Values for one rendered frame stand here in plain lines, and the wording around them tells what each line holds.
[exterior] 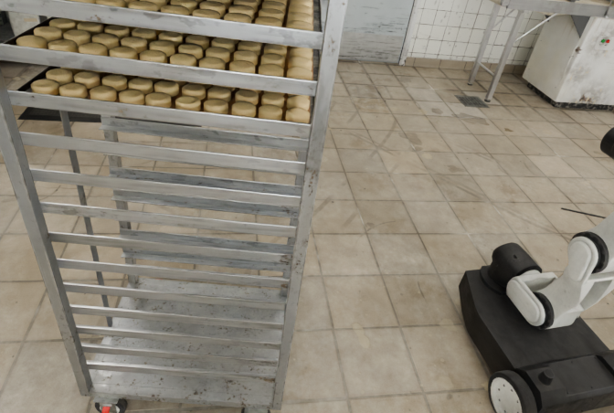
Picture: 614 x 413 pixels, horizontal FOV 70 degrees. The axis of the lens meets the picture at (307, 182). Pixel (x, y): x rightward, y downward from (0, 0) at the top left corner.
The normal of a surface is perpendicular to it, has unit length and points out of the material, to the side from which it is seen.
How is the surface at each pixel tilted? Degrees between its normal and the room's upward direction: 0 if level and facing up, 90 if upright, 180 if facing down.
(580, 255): 90
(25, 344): 0
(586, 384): 0
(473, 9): 90
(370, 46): 90
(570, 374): 0
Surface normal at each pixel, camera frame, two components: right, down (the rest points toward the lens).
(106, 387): 0.12, -0.81
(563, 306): -0.96, 0.04
